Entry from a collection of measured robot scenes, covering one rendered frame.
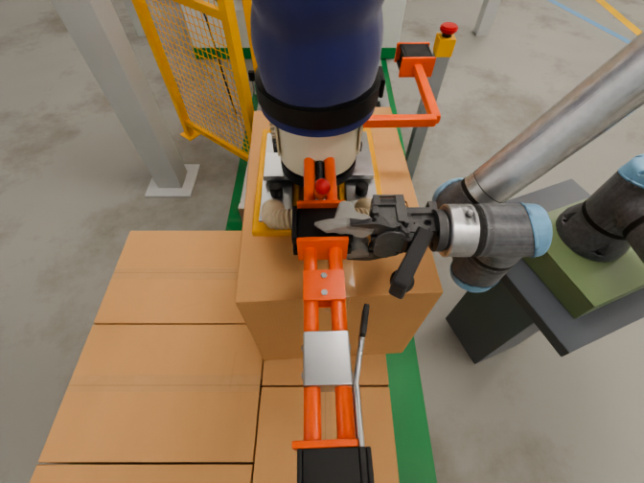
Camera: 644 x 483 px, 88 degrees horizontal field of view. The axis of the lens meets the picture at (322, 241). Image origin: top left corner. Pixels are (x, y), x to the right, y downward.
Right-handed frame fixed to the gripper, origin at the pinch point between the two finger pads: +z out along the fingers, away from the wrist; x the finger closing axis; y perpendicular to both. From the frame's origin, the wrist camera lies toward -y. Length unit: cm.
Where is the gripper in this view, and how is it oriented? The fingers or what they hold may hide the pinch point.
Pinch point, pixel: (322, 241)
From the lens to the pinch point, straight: 55.6
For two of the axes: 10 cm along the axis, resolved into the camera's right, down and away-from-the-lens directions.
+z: -10.0, 0.1, 0.1
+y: 0.0, -8.3, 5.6
